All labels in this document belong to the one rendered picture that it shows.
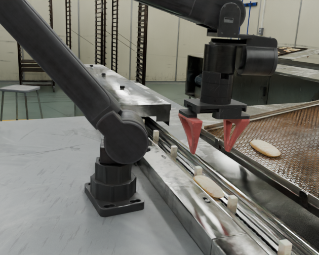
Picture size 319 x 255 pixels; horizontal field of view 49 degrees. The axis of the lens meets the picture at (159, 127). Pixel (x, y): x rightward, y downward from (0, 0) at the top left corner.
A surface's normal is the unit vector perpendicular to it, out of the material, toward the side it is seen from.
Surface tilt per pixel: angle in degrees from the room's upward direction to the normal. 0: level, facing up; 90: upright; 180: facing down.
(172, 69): 90
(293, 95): 90
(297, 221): 0
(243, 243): 0
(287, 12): 90
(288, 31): 90
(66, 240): 0
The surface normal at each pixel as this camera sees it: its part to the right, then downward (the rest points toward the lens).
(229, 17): 0.11, 0.26
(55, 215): 0.05, -0.96
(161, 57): 0.33, 0.26
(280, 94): -0.94, 0.04
